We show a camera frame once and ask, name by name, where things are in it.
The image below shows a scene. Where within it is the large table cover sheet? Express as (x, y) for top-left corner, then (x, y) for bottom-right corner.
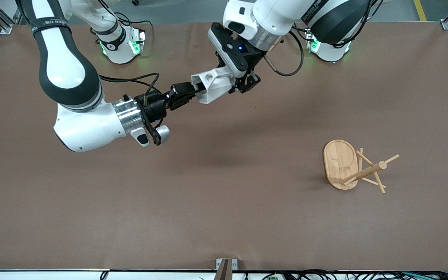
(0, 21), (448, 271)

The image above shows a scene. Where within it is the white faceted cup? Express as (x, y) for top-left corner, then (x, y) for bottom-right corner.
(191, 67), (237, 105)

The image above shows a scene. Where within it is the black base cable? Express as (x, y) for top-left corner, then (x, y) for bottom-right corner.
(115, 12), (153, 39)

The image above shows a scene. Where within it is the wooden cup rack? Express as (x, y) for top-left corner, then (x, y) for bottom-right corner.
(322, 139), (400, 194)

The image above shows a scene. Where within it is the grey metal bracket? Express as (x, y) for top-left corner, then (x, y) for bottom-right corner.
(215, 258), (238, 270)

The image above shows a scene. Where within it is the silver base connector box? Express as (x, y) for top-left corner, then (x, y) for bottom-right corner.
(306, 37), (322, 53)
(129, 29), (147, 56)

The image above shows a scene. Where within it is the tangled black cable bundle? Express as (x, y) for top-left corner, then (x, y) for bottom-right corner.
(247, 269), (448, 280)

